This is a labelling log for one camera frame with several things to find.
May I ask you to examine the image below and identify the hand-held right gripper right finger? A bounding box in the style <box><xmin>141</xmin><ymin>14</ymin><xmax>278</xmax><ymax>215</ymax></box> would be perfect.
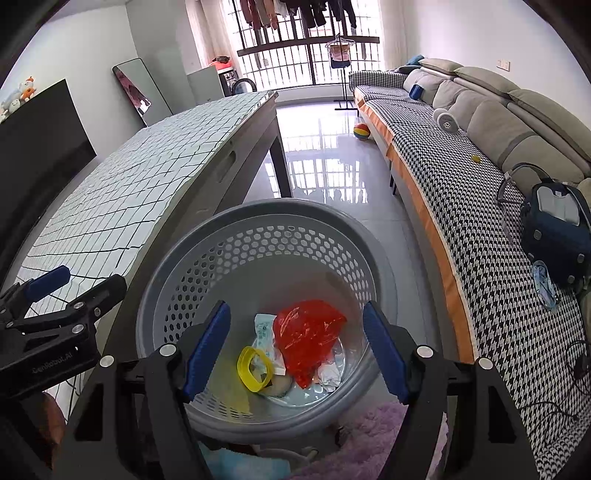
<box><xmin>362</xmin><ymin>300</ymin><xmax>541</xmax><ymax>480</ymax></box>

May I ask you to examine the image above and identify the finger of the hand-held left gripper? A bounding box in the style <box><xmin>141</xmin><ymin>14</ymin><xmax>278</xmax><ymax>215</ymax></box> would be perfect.
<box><xmin>0</xmin><ymin>265</ymin><xmax>71</xmax><ymax>320</ymax></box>
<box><xmin>9</xmin><ymin>274</ymin><xmax>127</xmax><ymax>345</ymax></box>

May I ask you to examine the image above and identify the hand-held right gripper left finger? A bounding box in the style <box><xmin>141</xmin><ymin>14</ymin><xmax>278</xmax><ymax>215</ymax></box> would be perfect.
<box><xmin>51</xmin><ymin>300</ymin><xmax>232</xmax><ymax>480</ymax></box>

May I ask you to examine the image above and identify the yellow plastic lid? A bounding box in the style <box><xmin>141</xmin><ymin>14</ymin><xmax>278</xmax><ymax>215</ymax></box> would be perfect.
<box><xmin>237</xmin><ymin>346</ymin><xmax>274</xmax><ymax>393</ymax></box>

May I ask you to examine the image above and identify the white blue wipe packet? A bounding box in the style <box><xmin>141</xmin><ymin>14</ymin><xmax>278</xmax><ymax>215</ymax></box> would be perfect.
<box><xmin>254</xmin><ymin>313</ymin><xmax>280</xmax><ymax>365</ymax></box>

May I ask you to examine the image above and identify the silver foil wrapper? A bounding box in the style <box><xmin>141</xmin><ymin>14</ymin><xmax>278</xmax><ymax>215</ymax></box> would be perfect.
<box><xmin>316</xmin><ymin>351</ymin><xmax>345</xmax><ymax>393</ymax></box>

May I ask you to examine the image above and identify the beige round sponge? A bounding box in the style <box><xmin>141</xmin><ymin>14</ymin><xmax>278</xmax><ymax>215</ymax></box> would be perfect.
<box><xmin>261</xmin><ymin>376</ymin><xmax>294</xmax><ymax>398</ymax></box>

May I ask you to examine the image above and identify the red plastic bag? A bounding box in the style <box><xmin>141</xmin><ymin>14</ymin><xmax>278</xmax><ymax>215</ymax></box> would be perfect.
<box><xmin>272</xmin><ymin>299</ymin><xmax>347</xmax><ymax>389</ymax></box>

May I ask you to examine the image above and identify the grey perforated plastic basket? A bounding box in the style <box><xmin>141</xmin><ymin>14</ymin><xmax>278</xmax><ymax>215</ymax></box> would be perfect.
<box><xmin>136</xmin><ymin>198</ymin><xmax>398</xmax><ymax>437</ymax></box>

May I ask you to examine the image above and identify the person's left hand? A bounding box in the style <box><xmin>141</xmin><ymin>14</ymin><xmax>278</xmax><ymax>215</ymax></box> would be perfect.
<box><xmin>41</xmin><ymin>392</ymin><xmax>66</xmax><ymax>455</ymax></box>

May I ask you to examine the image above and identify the pink fluffy rug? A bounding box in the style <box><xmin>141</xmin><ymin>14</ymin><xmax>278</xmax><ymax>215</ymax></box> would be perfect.
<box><xmin>295</xmin><ymin>399</ymin><xmax>448</xmax><ymax>480</ymax></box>

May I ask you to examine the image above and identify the light blue cloth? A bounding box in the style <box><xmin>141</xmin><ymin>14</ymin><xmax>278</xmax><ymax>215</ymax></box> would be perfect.
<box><xmin>203</xmin><ymin>445</ymin><xmax>291</xmax><ymax>480</ymax></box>

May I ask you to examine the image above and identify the white checked tablecloth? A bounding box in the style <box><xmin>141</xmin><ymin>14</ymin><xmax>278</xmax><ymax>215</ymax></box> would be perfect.
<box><xmin>9</xmin><ymin>91</ymin><xmax>274</xmax><ymax>416</ymax></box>

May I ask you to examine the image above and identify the black television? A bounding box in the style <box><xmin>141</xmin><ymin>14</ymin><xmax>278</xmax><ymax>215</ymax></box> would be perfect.
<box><xmin>0</xmin><ymin>78</ymin><xmax>98</xmax><ymax>278</ymax></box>

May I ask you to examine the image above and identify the clear plastic packet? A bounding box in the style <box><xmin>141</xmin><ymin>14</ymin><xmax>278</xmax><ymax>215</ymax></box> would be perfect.
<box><xmin>531</xmin><ymin>261</ymin><xmax>559</xmax><ymax>309</ymax></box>

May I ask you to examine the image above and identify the row of plush toys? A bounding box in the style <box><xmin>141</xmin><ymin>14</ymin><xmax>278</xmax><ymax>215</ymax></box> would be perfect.
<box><xmin>0</xmin><ymin>75</ymin><xmax>37</xmax><ymax>123</ymax></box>

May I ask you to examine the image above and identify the dark table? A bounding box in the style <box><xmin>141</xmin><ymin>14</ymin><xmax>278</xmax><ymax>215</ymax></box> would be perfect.
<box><xmin>102</xmin><ymin>91</ymin><xmax>294</xmax><ymax>361</ymax></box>

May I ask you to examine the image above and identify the standing mirror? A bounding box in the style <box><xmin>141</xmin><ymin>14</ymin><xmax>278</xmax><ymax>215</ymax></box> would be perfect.
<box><xmin>112</xmin><ymin>58</ymin><xmax>175</xmax><ymax>127</ymax></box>

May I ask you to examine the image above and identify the dark blue bag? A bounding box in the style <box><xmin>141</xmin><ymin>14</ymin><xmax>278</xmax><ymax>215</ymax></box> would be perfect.
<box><xmin>519</xmin><ymin>182</ymin><xmax>591</xmax><ymax>289</ymax></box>

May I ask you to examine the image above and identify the white cabinet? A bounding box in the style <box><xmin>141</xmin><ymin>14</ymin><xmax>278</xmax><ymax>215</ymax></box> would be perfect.
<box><xmin>187</xmin><ymin>67</ymin><xmax>227</xmax><ymax>104</ymax></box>

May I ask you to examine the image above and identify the white round device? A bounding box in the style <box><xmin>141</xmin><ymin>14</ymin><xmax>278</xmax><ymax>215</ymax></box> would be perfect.
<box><xmin>433</xmin><ymin>108</ymin><xmax>461</xmax><ymax>134</ymax></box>

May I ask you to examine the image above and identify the grey sofa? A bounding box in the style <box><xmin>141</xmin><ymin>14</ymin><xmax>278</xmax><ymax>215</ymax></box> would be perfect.
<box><xmin>348</xmin><ymin>58</ymin><xmax>591</xmax><ymax>480</ymax></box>

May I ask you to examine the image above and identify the window grille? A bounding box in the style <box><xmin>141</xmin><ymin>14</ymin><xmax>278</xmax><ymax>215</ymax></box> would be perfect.
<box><xmin>222</xmin><ymin>0</ymin><xmax>382</xmax><ymax>90</ymax></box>

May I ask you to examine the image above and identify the black stand with hanging clothes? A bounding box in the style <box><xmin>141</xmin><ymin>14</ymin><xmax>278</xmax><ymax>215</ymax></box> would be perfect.
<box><xmin>324</xmin><ymin>34</ymin><xmax>358</xmax><ymax>112</ymax></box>

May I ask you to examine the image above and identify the row of hanging clothes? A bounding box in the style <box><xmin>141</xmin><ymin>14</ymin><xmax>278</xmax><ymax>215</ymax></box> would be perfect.
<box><xmin>238</xmin><ymin>0</ymin><xmax>358</xmax><ymax>31</ymax></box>

